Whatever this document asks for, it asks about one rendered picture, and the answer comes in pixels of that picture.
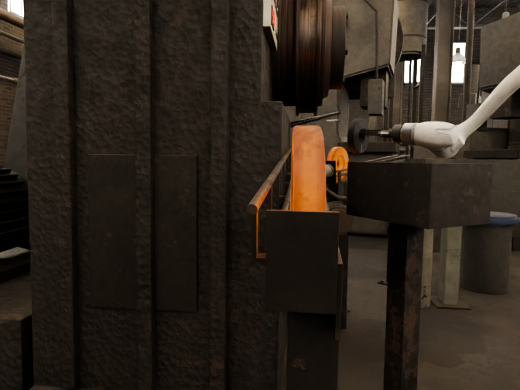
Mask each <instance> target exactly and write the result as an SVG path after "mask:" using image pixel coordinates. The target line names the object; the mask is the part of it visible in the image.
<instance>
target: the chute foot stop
mask: <svg viewBox="0 0 520 390"><path fill-rule="evenodd" d="M339 222H340V212H339V211H318V210H266V218H265V311H278V312H294V313H325V314H336V309H337V266H338V244H339Z"/></svg>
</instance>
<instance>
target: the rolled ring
mask: <svg viewBox="0 0 520 390"><path fill-rule="evenodd" d="M290 210H318V211H326V163H325V148H324V140H323V132H322V129H321V127H320V126H318V125H296V126H294V127H293V130H292V157H291V190H290Z"/></svg>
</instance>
